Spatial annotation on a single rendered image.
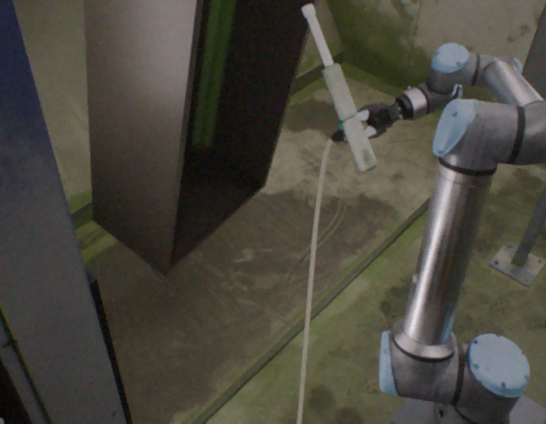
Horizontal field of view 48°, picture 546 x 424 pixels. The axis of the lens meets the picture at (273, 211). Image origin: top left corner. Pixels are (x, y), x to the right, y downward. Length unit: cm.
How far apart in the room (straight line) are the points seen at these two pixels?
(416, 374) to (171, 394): 115
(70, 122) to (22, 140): 207
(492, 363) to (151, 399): 132
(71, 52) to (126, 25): 141
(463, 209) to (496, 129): 17
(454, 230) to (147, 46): 84
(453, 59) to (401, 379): 86
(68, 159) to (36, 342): 187
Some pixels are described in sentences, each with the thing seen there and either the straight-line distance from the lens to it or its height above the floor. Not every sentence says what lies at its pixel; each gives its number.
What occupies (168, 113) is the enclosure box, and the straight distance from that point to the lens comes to 165.
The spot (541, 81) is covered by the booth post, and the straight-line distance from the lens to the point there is 353.
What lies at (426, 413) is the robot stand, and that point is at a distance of 175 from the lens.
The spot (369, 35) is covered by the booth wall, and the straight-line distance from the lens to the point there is 395.
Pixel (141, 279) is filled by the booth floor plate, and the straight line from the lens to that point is 275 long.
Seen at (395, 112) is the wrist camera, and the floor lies 116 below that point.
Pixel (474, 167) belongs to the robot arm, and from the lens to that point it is 126.
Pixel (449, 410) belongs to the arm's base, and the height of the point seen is 71.
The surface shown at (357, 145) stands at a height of 108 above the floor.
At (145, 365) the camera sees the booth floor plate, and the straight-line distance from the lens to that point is 249.
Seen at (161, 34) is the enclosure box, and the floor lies 142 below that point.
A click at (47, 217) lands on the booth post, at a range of 97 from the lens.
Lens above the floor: 212
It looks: 44 degrees down
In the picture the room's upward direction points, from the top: 3 degrees clockwise
